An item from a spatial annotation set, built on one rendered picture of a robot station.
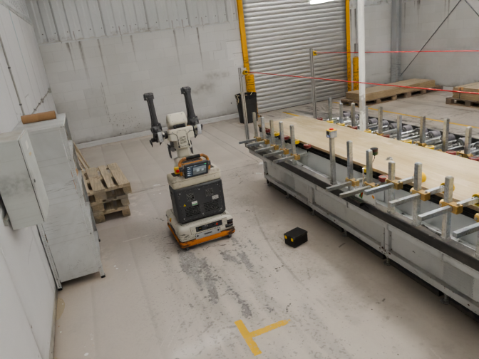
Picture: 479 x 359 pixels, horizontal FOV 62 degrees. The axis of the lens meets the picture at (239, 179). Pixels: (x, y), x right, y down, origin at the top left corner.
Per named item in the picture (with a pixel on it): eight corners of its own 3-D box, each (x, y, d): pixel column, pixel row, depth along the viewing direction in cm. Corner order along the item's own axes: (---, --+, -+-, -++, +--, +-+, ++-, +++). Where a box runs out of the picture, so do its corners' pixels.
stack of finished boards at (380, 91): (435, 85, 1091) (435, 79, 1085) (364, 101, 1010) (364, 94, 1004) (413, 84, 1158) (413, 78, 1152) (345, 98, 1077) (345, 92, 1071)
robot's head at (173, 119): (188, 121, 434) (184, 110, 439) (169, 125, 427) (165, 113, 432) (187, 128, 447) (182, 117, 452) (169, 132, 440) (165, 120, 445)
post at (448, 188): (445, 246, 258) (449, 177, 242) (440, 243, 261) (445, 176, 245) (449, 244, 259) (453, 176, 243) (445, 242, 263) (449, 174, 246)
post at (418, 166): (415, 228, 280) (418, 163, 263) (412, 226, 283) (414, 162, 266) (420, 226, 281) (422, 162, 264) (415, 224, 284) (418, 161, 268)
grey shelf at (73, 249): (58, 290, 384) (6, 135, 332) (60, 250, 464) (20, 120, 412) (105, 276, 398) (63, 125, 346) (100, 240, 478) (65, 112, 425)
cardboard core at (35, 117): (20, 116, 377) (53, 110, 387) (21, 115, 384) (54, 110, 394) (23, 125, 380) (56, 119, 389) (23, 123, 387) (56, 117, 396)
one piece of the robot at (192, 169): (212, 176, 423) (212, 159, 408) (180, 184, 411) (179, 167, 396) (209, 169, 430) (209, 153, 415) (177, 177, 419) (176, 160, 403)
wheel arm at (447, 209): (421, 221, 238) (421, 216, 237) (417, 219, 241) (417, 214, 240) (482, 201, 253) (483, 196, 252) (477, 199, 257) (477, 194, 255)
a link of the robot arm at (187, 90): (182, 85, 445) (191, 85, 449) (179, 87, 458) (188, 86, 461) (190, 125, 453) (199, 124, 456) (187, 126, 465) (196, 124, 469)
